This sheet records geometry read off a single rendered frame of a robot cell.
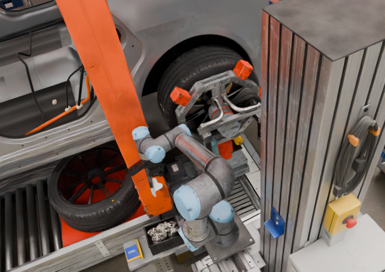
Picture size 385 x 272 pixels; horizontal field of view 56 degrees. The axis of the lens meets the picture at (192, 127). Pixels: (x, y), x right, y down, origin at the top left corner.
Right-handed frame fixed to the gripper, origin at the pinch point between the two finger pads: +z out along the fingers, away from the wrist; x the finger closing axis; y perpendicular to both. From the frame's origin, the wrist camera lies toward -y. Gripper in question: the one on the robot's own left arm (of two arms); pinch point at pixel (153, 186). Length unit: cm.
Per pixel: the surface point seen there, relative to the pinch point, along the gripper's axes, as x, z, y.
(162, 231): 4.5, 40.5, -4.0
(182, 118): 48, -4, 21
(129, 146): 7.9, -22.0, -6.4
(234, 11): 71, -53, 64
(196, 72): 56, -28, 35
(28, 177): 92, 49, -108
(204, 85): 50, -22, 37
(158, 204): 18.3, 32.2, -4.0
